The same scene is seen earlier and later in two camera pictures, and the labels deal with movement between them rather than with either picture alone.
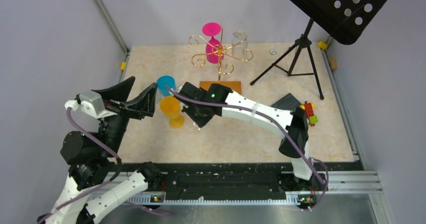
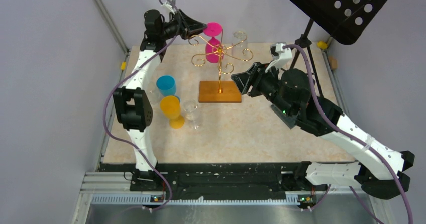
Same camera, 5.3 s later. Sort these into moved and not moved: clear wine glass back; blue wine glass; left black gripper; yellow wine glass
Moved: left black gripper
Not moved: clear wine glass back; yellow wine glass; blue wine glass
